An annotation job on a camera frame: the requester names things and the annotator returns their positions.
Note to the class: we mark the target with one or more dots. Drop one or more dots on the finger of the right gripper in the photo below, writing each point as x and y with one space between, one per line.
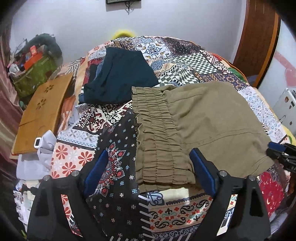
284 154

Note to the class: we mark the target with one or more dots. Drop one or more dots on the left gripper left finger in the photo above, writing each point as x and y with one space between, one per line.
48 219

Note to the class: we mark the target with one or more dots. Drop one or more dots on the olive green pants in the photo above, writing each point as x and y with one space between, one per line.
212 117

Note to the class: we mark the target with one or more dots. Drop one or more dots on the light grey cloth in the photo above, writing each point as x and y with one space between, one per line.
36 165

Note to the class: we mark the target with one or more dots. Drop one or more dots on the patchwork patterned bedsheet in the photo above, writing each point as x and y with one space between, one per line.
217 207

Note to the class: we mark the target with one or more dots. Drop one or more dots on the brown wooden door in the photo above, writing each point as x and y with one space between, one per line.
258 40

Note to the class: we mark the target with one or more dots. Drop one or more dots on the wooden lap desk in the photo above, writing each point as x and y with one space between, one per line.
42 113

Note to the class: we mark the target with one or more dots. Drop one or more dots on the maroon striped curtain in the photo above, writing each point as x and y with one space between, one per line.
11 112

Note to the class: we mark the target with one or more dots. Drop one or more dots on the green patterned bag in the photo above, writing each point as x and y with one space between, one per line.
27 83

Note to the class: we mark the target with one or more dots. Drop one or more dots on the orange box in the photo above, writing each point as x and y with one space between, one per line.
28 64

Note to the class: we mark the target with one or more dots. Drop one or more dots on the dark navy folded garment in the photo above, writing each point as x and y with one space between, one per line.
121 71

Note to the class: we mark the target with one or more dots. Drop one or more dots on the yellow round object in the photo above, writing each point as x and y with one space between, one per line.
123 34

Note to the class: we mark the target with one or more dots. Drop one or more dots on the wall mounted black frame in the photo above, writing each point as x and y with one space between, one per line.
120 1

